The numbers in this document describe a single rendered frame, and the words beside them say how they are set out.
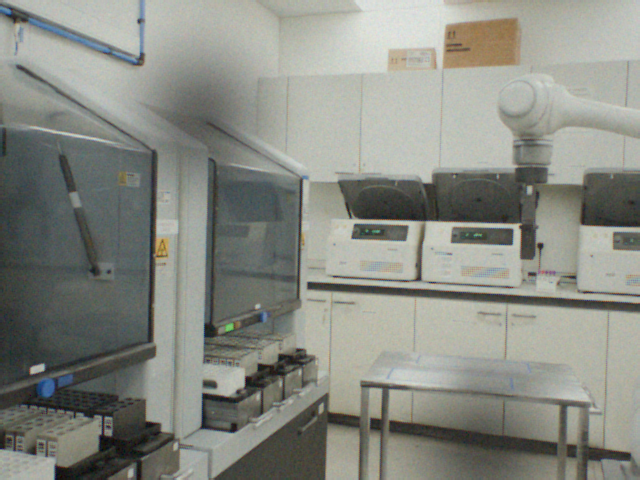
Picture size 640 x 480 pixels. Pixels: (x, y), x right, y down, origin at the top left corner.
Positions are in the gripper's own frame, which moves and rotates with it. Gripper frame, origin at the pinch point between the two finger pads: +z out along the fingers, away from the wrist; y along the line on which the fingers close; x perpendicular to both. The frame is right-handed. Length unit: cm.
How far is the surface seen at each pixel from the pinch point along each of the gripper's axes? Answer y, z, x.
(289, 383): 17, 42, 66
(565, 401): 19.4, 38.7, -9.8
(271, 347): 21, 33, 74
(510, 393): 18.4, 38.0, 3.7
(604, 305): 224, 36, -32
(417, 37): 282, -129, 85
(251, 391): -8, 39, 67
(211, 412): -17, 42, 73
